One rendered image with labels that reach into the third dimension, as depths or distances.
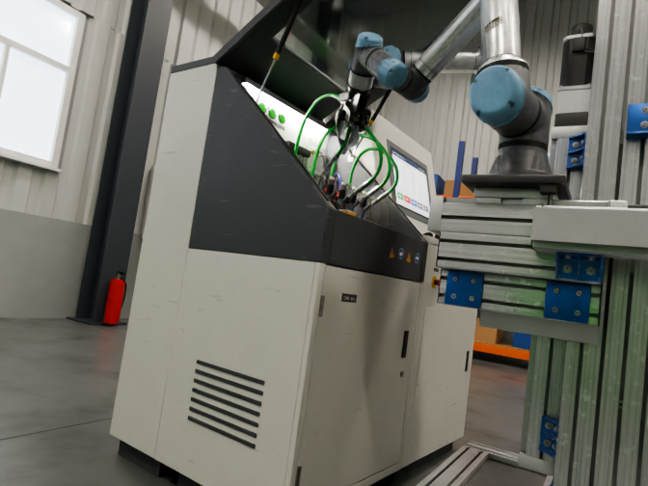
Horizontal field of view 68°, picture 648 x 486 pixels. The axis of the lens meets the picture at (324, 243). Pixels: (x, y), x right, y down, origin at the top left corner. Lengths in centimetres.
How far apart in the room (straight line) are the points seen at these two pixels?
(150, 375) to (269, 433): 57
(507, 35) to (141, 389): 158
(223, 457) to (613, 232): 120
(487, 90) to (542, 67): 776
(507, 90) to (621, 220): 35
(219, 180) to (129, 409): 89
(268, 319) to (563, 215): 83
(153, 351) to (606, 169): 151
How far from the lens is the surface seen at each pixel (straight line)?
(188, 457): 172
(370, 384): 167
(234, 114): 171
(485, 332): 693
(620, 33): 154
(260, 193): 152
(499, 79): 116
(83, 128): 572
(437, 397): 223
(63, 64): 570
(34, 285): 549
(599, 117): 145
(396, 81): 142
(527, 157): 124
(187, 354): 169
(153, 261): 188
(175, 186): 186
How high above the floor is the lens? 74
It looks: 5 degrees up
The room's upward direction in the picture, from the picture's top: 8 degrees clockwise
